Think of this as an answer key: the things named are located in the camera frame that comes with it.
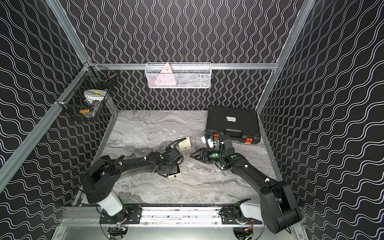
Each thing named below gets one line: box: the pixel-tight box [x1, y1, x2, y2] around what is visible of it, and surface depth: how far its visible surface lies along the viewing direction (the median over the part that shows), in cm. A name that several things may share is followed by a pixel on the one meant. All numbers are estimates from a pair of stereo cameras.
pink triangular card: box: [154, 63, 176, 86], surface depth 92 cm
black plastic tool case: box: [206, 106, 261, 144], surface depth 108 cm
